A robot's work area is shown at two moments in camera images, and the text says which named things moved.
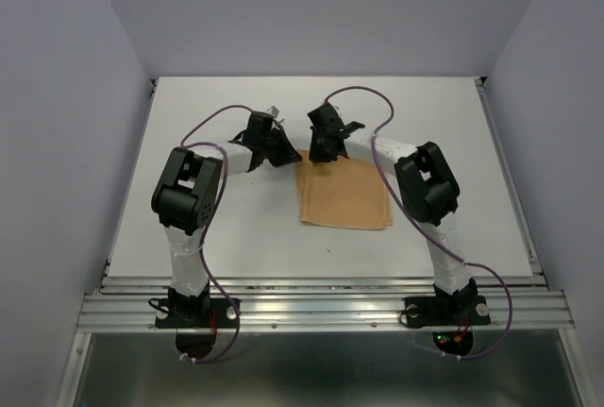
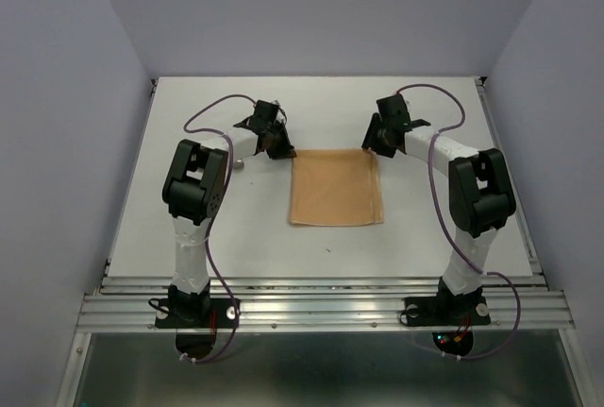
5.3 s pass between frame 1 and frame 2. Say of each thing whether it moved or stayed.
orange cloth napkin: moved
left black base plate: stayed
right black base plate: stayed
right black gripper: moved
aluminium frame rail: stayed
